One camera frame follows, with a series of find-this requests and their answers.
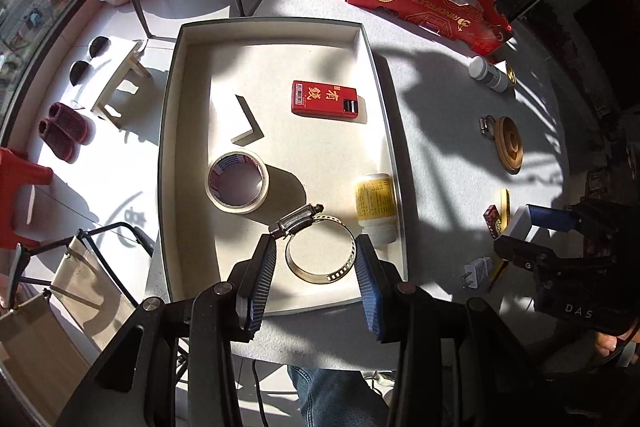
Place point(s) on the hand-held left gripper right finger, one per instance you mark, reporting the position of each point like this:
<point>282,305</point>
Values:
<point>372,297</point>

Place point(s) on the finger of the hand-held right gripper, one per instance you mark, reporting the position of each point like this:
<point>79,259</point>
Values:
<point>550,218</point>
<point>525,253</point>

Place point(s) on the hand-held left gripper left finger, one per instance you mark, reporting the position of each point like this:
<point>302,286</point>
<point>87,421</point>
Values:
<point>257,287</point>

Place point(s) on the white bottle with yellow label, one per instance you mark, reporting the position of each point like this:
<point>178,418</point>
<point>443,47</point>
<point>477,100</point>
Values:
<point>375,202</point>

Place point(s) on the masking tape roll red-blue label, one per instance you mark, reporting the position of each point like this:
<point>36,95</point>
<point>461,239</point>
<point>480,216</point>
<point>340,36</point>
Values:
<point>214,187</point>

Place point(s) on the white tray box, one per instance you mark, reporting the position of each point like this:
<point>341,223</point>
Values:
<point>310,157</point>

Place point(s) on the white rectangular block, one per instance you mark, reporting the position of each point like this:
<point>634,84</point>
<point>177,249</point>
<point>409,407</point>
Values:
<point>247,124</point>

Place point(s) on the red lighter box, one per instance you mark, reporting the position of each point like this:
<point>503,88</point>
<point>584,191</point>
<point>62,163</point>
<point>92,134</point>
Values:
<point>322,99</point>

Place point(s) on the person's right hand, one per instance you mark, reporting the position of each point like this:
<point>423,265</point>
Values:
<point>622,347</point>

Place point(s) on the yellow black utility knife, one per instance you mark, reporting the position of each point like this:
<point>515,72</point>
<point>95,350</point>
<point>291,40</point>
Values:
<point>497,276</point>

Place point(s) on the small red-brown box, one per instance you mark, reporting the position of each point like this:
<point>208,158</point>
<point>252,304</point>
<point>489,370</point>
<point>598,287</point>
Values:
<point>494,222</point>

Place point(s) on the white plug adapter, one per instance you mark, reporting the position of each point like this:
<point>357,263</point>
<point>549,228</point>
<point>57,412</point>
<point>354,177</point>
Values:
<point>477,274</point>

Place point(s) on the round wooden dish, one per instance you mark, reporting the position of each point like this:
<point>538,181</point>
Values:
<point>511,147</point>

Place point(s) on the person's jeans leg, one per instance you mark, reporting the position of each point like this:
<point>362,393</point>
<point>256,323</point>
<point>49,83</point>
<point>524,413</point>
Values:
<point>340,399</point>

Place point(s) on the white bottle with grey label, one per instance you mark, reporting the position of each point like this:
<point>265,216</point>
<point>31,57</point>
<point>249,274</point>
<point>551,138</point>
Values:
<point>487,74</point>

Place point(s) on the folding chair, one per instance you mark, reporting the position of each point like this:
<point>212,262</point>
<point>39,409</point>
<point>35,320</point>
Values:
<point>75,267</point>

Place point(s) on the red knitted slipper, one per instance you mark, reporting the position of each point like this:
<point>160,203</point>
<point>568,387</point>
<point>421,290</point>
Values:
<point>72,119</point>
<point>57,139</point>

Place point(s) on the white step stool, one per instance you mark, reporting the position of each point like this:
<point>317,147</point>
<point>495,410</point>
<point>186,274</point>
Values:
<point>117,77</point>

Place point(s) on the red plastic stool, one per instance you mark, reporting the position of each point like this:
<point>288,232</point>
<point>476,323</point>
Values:
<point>17,197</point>

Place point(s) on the black slipper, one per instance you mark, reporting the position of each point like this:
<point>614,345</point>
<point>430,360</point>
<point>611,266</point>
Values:
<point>99,48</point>
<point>80,73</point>

